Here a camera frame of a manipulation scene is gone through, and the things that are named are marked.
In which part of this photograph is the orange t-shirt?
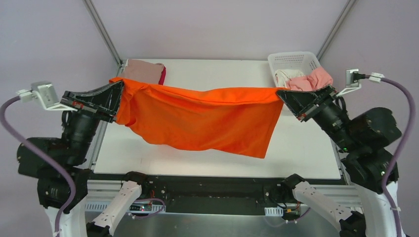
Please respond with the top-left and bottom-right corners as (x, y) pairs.
(110, 77), (284, 158)

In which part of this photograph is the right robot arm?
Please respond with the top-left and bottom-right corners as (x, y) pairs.
(274, 85), (404, 237)

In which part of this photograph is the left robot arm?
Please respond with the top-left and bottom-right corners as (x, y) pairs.
(17, 81), (151, 237)

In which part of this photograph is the pink t-shirt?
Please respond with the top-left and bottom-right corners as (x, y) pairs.
(286, 67), (333, 91)

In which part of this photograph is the white t-shirt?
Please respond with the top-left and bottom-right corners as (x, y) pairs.
(274, 69), (305, 87)

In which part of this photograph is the white plastic laundry basket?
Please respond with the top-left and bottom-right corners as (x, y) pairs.
(267, 51), (321, 87)

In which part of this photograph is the folded beige t-shirt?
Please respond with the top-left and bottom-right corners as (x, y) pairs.
(120, 59), (164, 84)

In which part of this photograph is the folded crimson t-shirt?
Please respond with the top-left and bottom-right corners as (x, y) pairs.
(158, 66), (167, 85)

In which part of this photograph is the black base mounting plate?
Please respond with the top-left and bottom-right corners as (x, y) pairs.
(141, 175), (297, 215)

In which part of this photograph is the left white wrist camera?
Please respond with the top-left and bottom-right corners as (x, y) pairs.
(16, 81), (76, 111)

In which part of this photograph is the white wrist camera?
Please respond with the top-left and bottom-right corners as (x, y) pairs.
(337, 69), (384, 97)
(16, 81), (76, 111)

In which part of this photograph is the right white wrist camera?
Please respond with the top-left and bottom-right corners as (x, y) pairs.
(337, 69), (384, 97)

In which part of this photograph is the left aluminium frame post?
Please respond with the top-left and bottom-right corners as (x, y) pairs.
(83, 0), (123, 68)

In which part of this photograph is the aluminium frame post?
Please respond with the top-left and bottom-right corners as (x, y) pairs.
(83, 0), (123, 68)
(316, 0), (358, 61)

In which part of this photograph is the right aluminium frame post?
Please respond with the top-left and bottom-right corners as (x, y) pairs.
(316, 0), (358, 61)

